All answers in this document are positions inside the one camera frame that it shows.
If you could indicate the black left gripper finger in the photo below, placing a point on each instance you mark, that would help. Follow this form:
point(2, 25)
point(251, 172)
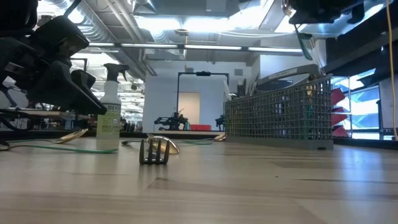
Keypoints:
point(84, 79)
point(65, 90)

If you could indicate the yellow label spray cleaner bottle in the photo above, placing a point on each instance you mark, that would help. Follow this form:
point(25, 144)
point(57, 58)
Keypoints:
point(109, 118)

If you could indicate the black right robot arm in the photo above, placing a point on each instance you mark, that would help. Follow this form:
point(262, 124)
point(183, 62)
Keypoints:
point(357, 53)

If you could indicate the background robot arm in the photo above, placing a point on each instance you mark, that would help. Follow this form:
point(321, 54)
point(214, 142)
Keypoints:
point(171, 121)
point(221, 120)

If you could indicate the background wooden table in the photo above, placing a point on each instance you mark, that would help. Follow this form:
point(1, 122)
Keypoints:
point(31, 112)

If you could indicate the red plastic bins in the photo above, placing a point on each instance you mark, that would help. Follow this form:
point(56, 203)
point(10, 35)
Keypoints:
point(337, 96)

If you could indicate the black metal fork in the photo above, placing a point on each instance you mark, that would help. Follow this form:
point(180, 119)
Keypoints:
point(154, 158)

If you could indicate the blue lit glass partition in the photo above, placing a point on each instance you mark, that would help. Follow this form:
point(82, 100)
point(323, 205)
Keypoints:
point(367, 109)

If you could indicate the beige door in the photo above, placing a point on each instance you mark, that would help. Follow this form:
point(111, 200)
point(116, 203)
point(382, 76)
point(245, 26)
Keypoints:
point(189, 105)

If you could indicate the teal drink can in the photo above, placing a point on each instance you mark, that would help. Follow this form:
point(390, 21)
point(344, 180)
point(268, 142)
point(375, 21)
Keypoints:
point(187, 126)

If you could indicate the grey mesh cutlery basket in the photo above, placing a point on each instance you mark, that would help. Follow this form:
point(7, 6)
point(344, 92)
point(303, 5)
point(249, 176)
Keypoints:
point(276, 118)

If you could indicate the long ceiling light strip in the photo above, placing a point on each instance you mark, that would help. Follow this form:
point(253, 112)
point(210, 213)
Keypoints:
point(211, 47)

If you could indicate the red box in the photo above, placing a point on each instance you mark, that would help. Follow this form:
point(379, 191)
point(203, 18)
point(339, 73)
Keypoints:
point(200, 127)

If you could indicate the black background camera frame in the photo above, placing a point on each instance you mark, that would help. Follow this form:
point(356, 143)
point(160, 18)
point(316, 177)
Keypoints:
point(203, 73)
point(84, 62)

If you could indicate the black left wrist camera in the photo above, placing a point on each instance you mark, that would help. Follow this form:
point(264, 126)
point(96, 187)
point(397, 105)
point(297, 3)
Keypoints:
point(59, 34)

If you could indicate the silver ceiling duct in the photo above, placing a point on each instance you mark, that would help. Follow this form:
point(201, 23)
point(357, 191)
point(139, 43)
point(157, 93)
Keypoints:
point(99, 31)

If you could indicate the grey wall vent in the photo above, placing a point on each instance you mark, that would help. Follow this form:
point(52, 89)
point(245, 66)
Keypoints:
point(238, 72)

